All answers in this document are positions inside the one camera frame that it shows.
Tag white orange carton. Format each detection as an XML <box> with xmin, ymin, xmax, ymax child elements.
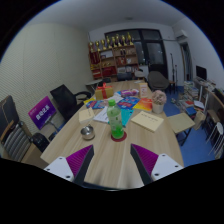
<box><xmin>139</xmin><ymin>82</ymin><xmax>150</xmax><ymax>99</ymax></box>

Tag white air conditioner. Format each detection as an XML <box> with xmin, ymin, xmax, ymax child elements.
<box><xmin>173</xmin><ymin>29</ymin><xmax>189</xmax><ymax>41</ymax></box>

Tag wooden shelf unit with trophies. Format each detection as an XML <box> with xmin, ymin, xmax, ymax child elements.
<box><xmin>88</xmin><ymin>31</ymin><xmax>140</xmax><ymax>81</ymax></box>

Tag purple sign board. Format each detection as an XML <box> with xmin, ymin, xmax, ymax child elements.
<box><xmin>27</xmin><ymin>95</ymin><xmax>58</xmax><ymax>131</ymax></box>

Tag blue picture book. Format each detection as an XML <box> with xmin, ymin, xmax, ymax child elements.
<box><xmin>117</xmin><ymin>96</ymin><xmax>141</xmax><ymax>110</ymax></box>
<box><xmin>85</xmin><ymin>99</ymin><xmax>108</xmax><ymax>110</ymax></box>

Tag black bag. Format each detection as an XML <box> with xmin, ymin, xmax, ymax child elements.
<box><xmin>31</xmin><ymin>132</ymin><xmax>51</xmax><ymax>154</ymax></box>

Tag black tripod stand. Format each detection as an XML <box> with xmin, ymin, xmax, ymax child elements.
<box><xmin>169</xmin><ymin>52</ymin><xmax>178</xmax><ymax>84</ymax></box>

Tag small wooden side table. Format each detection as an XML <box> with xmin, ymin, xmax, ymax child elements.
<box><xmin>166</xmin><ymin>112</ymin><xmax>196</xmax><ymax>146</ymax></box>

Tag cream notebook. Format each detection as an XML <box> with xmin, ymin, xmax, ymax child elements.
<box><xmin>78</xmin><ymin>107</ymin><xmax>96</xmax><ymax>126</ymax></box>

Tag black suitcase tan trim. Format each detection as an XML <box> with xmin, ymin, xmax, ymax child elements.
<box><xmin>0</xmin><ymin>95</ymin><xmax>19</xmax><ymax>141</ymax></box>

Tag grey armchair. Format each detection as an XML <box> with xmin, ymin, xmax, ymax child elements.
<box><xmin>147</xmin><ymin>70</ymin><xmax>170</xmax><ymax>92</ymax></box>

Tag black office chair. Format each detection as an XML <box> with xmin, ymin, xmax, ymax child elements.
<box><xmin>49</xmin><ymin>84</ymin><xmax>92</xmax><ymax>123</ymax></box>

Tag dark glass double door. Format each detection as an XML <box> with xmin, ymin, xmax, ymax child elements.
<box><xmin>104</xmin><ymin>28</ymin><xmax>169</xmax><ymax>79</ymax></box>

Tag black computer monitor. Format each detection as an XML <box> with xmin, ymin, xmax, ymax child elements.
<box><xmin>195</xmin><ymin>65</ymin><xmax>208</xmax><ymax>82</ymax></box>

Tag white stool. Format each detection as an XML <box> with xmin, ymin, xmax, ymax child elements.
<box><xmin>208</xmin><ymin>121</ymin><xmax>224</xmax><ymax>158</ymax></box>

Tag purple pink packet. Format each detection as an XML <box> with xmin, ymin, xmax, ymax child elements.
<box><xmin>120</xmin><ymin>88</ymin><xmax>140</xmax><ymax>98</ymax></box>

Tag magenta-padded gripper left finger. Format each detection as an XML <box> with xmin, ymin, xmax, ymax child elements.
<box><xmin>43</xmin><ymin>143</ymin><xmax>95</xmax><ymax>186</ymax></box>

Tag small metal cup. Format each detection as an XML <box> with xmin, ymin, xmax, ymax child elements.
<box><xmin>80</xmin><ymin>124</ymin><xmax>96</xmax><ymax>141</ymax></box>

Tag white booklet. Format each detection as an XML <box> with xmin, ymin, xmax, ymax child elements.
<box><xmin>92</xmin><ymin>105</ymin><xmax>110</xmax><ymax>124</ymax></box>

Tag flat round red coaster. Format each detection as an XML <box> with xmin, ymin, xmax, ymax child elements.
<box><xmin>110</xmin><ymin>130</ymin><xmax>128</xmax><ymax>143</ymax></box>

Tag yellow gift box red ribbon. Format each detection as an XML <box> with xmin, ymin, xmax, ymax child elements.
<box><xmin>94</xmin><ymin>82</ymin><xmax>114</xmax><ymax>101</ymax></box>

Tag green drink bottle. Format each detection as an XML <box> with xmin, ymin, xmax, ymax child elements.
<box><xmin>106</xmin><ymin>99</ymin><xmax>125</xmax><ymax>140</ymax></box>

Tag wooden wall desk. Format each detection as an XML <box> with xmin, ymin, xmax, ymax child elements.
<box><xmin>193</xmin><ymin>78</ymin><xmax>224</xmax><ymax>111</ymax></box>

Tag grey ribbed suitcase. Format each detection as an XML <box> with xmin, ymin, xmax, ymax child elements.
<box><xmin>2</xmin><ymin>121</ymin><xmax>34</xmax><ymax>163</ymax></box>

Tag brown cardboard box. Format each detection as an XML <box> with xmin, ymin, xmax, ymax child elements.
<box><xmin>19</xmin><ymin>143</ymin><xmax>49</xmax><ymax>169</ymax></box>

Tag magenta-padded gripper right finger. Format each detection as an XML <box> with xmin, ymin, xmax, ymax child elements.
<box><xmin>129</xmin><ymin>143</ymin><xmax>184</xmax><ymax>186</ymax></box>

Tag pink flowers in white pot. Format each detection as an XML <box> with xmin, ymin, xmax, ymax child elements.
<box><xmin>151</xmin><ymin>89</ymin><xmax>168</xmax><ymax>115</ymax></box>

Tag teal book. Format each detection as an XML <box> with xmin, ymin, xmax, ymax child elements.
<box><xmin>119</xmin><ymin>108</ymin><xmax>135</xmax><ymax>128</ymax></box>

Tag orange red book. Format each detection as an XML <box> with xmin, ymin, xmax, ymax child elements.
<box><xmin>133</xmin><ymin>97</ymin><xmax>154</xmax><ymax>113</ymax></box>

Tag beige paper envelope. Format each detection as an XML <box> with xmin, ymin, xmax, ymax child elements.
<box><xmin>130</xmin><ymin>110</ymin><xmax>165</xmax><ymax>133</ymax></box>

